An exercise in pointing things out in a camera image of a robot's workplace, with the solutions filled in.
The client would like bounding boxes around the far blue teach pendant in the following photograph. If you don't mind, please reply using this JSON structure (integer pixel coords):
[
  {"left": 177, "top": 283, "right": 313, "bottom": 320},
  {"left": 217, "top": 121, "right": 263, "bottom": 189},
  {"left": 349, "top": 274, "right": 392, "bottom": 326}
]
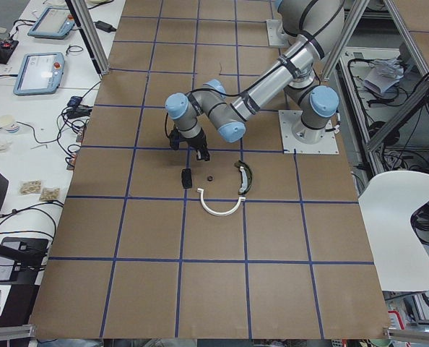
[{"left": 27, "top": 7, "right": 75, "bottom": 40}]

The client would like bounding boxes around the black flat device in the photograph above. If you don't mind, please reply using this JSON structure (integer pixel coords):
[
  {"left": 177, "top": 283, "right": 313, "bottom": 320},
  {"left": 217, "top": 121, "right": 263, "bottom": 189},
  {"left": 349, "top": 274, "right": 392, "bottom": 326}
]
[{"left": 0, "top": 237, "right": 48, "bottom": 285}]

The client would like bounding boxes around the near blue teach pendant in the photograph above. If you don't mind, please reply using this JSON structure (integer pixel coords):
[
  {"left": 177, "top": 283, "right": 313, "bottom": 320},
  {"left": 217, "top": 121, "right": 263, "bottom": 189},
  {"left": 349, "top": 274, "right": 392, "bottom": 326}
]
[{"left": 13, "top": 52, "right": 65, "bottom": 96}]

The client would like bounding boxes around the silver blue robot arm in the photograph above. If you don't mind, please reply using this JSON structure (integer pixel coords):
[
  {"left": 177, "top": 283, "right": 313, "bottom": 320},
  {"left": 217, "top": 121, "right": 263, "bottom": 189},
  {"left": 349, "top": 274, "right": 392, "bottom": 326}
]
[{"left": 165, "top": 1, "right": 345, "bottom": 161}]

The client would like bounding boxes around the blue teach pendant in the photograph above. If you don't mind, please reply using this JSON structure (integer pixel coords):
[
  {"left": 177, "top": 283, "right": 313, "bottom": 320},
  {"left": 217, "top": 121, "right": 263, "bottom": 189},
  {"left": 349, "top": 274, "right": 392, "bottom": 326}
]
[
  {"left": 27, "top": 7, "right": 75, "bottom": 40},
  {"left": 13, "top": 52, "right": 65, "bottom": 96}
]

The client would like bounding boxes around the green white curved part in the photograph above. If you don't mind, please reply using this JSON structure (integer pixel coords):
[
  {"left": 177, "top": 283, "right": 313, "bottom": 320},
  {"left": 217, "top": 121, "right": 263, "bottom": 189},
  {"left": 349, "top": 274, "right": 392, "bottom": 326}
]
[{"left": 234, "top": 160, "right": 254, "bottom": 195}]

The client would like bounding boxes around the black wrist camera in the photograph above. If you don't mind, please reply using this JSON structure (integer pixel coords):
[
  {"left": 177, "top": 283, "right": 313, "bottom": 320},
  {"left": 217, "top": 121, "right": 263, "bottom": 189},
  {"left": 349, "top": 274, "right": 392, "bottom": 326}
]
[{"left": 168, "top": 129, "right": 181, "bottom": 150}]

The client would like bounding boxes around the white curved plastic clamp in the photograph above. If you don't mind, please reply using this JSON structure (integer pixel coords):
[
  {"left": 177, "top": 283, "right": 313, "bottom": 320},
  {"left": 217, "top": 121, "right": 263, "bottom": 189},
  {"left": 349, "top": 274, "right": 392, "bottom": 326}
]
[{"left": 196, "top": 188, "right": 246, "bottom": 217}]

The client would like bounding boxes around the black power adapter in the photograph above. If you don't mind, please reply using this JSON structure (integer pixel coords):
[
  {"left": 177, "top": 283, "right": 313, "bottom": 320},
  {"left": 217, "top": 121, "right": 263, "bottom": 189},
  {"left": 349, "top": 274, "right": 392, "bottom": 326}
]
[{"left": 95, "top": 20, "right": 116, "bottom": 33}]

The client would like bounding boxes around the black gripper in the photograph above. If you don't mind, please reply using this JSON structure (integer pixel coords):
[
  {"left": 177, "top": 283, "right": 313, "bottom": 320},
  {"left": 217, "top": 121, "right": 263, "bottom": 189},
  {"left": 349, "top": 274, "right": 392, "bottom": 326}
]
[{"left": 188, "top": 132, "right": 210, "bottom": 161}]

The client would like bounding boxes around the aluminium frame post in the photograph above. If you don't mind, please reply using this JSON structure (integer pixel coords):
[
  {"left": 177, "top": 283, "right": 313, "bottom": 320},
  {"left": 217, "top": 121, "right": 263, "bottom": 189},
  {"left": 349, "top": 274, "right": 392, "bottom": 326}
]
[{"left": 66, "top": 0, "right": 110, "bottom": 76}]

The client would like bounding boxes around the small black remote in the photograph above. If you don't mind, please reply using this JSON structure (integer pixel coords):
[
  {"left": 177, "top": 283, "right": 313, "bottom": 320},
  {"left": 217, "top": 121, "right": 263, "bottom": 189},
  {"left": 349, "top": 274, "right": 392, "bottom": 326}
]
[{"left": 181, "top": 168, "right": 193, "bottom": 189}]

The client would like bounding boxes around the white chair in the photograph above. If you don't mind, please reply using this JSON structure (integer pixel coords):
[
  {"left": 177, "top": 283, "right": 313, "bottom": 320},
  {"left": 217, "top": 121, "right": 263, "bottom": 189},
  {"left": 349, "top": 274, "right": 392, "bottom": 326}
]
[{"left": 358, "top": 171, "right": 429, "bottom": 292}]

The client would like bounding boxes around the bag of small parts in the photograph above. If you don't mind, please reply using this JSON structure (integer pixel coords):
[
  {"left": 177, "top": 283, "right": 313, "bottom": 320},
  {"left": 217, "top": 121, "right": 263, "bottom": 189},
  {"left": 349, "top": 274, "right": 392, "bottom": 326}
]
[{"left": 19, "top": 180, "right": 43, "bottom": 195}]

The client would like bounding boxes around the right aluminium frame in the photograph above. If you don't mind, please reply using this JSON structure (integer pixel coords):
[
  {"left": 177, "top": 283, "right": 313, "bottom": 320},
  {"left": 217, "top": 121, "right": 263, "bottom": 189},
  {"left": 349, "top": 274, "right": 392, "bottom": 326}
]
[{"left": 362, "top": 7, "right": 429, "bottom": 181}]

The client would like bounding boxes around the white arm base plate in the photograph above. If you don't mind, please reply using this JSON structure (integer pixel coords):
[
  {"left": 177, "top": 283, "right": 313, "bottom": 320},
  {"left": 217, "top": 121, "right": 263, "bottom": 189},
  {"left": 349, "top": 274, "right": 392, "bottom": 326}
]
[{"left": 278, "top": 110, "right": 339, "bottom": 155}]

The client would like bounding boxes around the blue usb adapter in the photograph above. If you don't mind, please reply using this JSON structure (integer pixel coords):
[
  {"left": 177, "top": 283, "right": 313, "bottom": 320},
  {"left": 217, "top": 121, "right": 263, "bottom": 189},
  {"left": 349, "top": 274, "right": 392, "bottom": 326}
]
[{"left": 67, "top": 95, "right": 82, "bottom": 108}]

